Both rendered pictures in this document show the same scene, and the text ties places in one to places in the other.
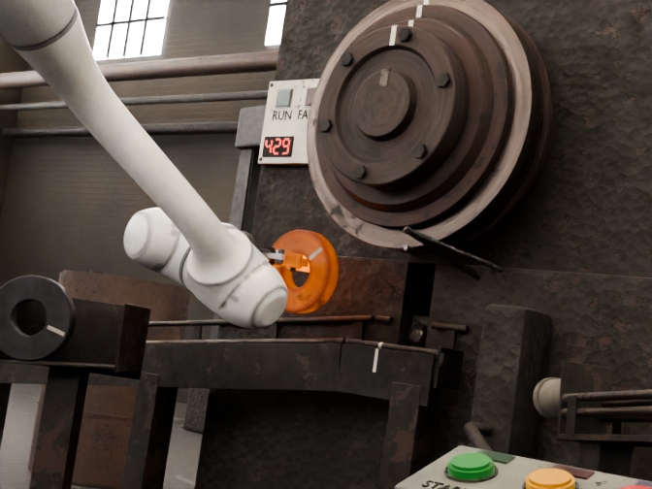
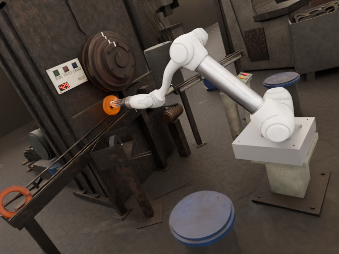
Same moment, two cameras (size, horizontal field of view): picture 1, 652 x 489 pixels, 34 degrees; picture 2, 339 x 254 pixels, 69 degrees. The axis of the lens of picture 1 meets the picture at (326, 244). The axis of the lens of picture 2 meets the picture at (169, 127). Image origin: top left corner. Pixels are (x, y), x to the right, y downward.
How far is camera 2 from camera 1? 248 cm
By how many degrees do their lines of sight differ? 88
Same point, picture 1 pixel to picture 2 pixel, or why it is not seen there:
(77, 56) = not seen: hidden behind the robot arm
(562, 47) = not seen: hidden behind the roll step
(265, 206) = (67, 104)
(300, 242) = (110, 99)
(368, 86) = (117, 57)
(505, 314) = (148, 87)
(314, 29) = (48, 50)
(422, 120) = (128, 60)
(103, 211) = not seen: outside the picture
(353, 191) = (118, 81)
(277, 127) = (59, 81)
